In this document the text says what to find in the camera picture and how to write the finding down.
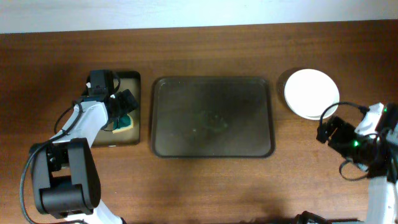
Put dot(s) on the light green plate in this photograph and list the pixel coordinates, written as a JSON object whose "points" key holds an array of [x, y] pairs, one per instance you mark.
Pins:
{"points": [[309, 92]]}

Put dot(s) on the small black water tray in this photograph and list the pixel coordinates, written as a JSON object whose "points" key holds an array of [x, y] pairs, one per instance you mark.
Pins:
{"points": [[123, 80]]}

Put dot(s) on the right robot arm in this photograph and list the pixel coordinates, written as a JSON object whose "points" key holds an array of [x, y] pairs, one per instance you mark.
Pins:
{"points": [[382, 204]]}

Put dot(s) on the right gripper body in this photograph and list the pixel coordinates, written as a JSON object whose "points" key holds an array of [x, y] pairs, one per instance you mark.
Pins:
{"points": [[343, 139]]}

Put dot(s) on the large brown serving tray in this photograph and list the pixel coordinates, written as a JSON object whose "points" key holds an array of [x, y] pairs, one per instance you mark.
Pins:
{"points": [[212, 117]]}

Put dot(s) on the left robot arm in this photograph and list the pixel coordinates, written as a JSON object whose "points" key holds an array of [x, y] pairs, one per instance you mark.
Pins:
{"points": [[65, 181]]}

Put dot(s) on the green yellow sponge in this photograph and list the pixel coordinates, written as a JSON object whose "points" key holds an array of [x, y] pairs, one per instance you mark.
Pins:
{"points": [[123, 124]]}

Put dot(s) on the pinkish white plate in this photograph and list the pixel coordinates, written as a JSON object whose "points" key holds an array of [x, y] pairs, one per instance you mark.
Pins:
{"points": [[312, 107]]}

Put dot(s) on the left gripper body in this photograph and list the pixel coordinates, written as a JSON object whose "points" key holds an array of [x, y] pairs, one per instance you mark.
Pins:
{"points": [[127, 104]]}

